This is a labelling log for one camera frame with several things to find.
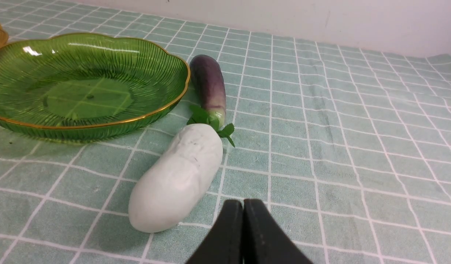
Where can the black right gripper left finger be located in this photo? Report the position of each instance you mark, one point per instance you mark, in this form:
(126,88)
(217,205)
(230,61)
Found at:
(222,244)

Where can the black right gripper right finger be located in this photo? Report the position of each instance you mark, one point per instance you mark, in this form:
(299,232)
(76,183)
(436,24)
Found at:
(264,242)

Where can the white radish with leaves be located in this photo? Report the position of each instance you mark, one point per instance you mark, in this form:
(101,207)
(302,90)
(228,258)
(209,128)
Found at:
(170,189)

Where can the purple eggplant green stem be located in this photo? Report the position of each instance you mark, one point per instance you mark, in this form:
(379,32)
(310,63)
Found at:
(207,78)

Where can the green checkered tablecloth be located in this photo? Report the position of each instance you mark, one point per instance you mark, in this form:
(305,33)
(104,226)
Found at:
(350,150)

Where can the green glass plate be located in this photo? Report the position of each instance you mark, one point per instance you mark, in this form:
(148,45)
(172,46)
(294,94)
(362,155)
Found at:
(86,86)

